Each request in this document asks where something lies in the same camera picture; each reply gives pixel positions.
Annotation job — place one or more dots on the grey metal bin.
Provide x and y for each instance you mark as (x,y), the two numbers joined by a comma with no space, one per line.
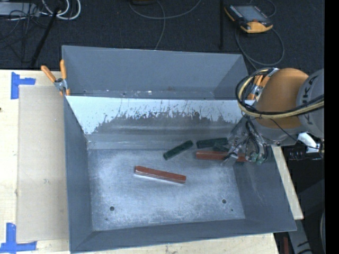
(148,205)

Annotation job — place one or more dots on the dark green flat block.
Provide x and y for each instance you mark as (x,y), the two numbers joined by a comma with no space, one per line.
(221,149)
(209,143)
(178,149)

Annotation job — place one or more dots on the red-brown flat block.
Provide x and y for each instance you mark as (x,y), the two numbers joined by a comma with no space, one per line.
(159,174)
(209,155)

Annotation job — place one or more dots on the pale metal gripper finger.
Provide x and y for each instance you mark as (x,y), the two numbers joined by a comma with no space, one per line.
(231,149)
(230,159)

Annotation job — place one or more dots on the pale wood board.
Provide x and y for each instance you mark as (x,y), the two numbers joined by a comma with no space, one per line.
(39,155)

